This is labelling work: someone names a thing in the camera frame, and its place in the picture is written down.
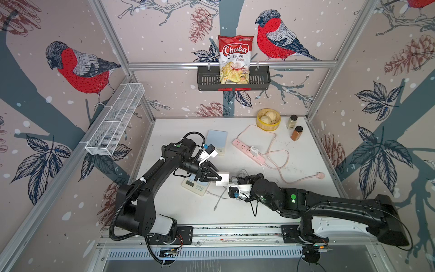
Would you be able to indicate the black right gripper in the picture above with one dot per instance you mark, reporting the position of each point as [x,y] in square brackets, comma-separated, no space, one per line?
[256,182]

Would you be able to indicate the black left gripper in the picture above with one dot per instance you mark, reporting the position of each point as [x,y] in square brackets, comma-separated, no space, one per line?
[202,174]

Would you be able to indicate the white charger adapter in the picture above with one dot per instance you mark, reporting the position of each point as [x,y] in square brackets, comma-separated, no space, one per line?
[254,151]
[225,179]

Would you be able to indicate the blue-top kitchen scale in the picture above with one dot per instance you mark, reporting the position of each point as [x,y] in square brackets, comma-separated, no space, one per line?
[196,187]
[218,139]

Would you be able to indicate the pink power strip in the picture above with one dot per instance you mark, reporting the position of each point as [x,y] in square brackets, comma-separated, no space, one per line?
[245,149]

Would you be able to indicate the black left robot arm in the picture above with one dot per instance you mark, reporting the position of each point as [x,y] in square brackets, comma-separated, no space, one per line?
[134,208]

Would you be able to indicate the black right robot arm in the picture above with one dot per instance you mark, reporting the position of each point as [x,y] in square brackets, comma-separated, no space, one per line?
[379,215]

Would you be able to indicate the brown spice jar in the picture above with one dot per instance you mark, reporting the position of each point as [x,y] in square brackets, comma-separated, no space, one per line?
[297,132]

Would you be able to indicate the light spice jar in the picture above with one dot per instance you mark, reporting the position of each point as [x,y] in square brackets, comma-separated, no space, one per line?
[291,124]

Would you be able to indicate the yellow rimmed wooden bowl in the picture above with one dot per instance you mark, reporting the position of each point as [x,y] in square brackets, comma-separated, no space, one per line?
[268,127]

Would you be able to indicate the bun in bowl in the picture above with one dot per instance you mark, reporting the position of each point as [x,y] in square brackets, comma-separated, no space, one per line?
[266,120]
[272,115]

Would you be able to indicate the red cassava chips bag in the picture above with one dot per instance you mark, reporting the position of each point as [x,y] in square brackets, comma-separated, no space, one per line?
[234,59]

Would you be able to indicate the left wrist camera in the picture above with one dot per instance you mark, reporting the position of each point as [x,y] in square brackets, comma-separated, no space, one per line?
[209,151]

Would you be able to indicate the black hanging wire basket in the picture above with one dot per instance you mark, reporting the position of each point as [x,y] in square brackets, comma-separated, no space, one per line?
[208,80]

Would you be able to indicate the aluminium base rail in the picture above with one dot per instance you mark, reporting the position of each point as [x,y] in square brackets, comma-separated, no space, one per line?
[255,235]

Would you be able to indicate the white mesh wall shelf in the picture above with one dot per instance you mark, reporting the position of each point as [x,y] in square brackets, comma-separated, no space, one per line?
[110,131]

